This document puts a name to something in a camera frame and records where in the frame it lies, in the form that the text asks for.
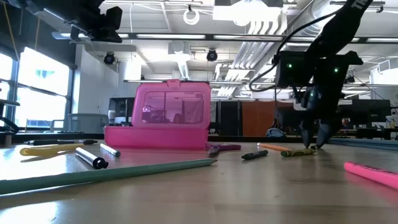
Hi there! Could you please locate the pink plastic supply box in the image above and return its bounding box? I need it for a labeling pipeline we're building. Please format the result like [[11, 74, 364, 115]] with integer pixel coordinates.
[[104, 79, 212, 150]]

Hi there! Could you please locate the dark blue-green crayon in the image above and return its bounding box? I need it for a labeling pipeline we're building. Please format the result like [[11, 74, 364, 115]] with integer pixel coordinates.
[[241, 149, 269, 161]]

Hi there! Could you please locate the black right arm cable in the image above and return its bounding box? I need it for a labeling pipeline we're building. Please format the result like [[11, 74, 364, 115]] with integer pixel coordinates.
[[248, 9, 343, 93]]

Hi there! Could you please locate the black cabinet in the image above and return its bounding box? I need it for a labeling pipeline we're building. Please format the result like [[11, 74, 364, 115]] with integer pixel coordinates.
[[218, 100, 241, 137]]

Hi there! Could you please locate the black pen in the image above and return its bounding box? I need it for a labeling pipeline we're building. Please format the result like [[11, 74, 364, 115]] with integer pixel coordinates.
[[24, 139, 99, 147]]

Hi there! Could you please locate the orange crayon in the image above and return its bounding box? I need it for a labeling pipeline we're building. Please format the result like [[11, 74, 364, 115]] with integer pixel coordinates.
[[256, 142, 293, 152]]

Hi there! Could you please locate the silver marker with black cap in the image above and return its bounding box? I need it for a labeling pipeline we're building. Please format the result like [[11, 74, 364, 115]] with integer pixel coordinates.
[[75, 146, 109, 170]]

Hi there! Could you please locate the long green pencil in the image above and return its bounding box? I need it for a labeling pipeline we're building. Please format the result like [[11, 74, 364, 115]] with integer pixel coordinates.
[[0, 157, 218, 196]]

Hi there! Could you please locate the green crayon with yellow label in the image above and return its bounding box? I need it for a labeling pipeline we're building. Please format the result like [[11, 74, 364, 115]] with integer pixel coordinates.
[[280, 147, 317, 157]]

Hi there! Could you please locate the pink highlighter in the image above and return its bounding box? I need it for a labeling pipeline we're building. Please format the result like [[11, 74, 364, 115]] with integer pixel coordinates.
[[343, 161, 398, 190]]

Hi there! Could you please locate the black computer monitor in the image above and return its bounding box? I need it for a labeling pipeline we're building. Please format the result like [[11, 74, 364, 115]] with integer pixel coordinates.
[[351, 98, 392, 129], [108, 96, 136, 127]]

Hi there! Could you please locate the white ceiling light panel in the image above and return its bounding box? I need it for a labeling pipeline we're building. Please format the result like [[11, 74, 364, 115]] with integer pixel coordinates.
[[213, 0, 284, 22]]

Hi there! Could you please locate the long ceiling light strip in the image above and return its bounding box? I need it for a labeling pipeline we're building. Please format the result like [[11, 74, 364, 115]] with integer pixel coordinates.
[[52, 30, 398, 44]]

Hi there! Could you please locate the white coiled ceiling cable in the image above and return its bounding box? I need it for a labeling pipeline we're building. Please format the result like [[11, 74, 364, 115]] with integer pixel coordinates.
[[182, 8, 201, 26]]

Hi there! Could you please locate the yellow hanging cord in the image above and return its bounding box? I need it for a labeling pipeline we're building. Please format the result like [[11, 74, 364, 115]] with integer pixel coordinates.
[[2, 0, 20, 62]]

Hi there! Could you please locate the silver ventilation duct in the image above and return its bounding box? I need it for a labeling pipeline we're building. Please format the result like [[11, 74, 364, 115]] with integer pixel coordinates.
[[285, 0, 343, 38]]

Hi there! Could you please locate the black ceiling spotlight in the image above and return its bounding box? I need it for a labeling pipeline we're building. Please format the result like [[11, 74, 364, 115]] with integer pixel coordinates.
[[103, 51, 116, 65], [206, 48, 219, 62]]

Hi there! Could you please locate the blue and white helmet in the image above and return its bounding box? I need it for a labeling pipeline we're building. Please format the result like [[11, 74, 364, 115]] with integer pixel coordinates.
[[265, 127, 286, 139]]

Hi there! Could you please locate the large bright window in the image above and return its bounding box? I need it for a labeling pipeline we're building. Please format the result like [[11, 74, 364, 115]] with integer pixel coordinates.
[[0, 46, 74, 129]]

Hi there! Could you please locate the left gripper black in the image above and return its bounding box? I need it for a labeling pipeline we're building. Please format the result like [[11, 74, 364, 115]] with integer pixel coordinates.
[[68, 6, 124, 44]]

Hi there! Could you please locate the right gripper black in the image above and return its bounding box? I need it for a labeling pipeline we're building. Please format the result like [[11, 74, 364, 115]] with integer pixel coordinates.
[[298, 83, 345, 149]]

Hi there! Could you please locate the orange partition panel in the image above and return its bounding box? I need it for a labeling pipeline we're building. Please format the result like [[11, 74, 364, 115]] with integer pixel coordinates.
[[241, 100, 295, 137]]

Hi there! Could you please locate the black aluminium table frame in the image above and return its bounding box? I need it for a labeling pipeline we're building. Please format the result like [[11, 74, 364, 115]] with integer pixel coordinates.
[[0, 132, 330, 144]]

